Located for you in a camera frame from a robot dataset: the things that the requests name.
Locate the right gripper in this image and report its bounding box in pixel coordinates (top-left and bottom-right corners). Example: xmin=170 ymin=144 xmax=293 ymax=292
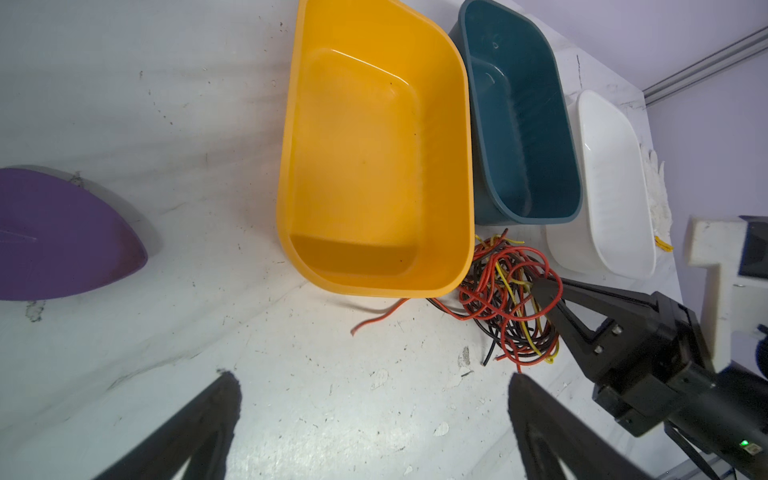
xmin=532 ymin=278 xmax=714 ymax=437

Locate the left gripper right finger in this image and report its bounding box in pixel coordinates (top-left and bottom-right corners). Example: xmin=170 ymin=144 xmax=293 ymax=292
xmin=508 ymin=373 xmax=648 ymax=479

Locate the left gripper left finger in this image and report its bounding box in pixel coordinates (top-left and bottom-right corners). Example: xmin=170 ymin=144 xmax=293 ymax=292
xmin=98 ymin=371 xmax=242 ymax=479

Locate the cable bundle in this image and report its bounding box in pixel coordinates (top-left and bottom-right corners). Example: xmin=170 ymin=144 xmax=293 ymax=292
xmin=350 ymin=227 xmax=565 ymax=374

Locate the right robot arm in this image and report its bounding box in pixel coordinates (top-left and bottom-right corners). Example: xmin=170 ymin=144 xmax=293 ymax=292
xmin=531 ymin=277 xmax=767 ymax=479

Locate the white plastic bin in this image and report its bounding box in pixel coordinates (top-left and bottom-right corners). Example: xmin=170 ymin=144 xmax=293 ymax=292
xmin=546 ymin=90 xmax=656 ymax=280

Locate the white work glove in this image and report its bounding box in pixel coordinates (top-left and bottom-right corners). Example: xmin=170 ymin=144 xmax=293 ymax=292
xmin=643 ymin=149 xmax=674 ymax=252

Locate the teal plastic bin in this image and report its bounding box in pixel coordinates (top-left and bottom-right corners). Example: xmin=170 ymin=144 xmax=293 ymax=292
xmin=449 ymin=1 xmax=582 ymax=226

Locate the purple plastic object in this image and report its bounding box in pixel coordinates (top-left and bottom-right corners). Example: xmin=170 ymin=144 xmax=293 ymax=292
xmin=1 ymin=168 xmax=148 ymax=301

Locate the yellow plastic bin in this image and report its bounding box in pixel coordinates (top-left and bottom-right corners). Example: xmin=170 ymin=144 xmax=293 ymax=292
xmin=276 ymin=1 xmax=475 ymax=298

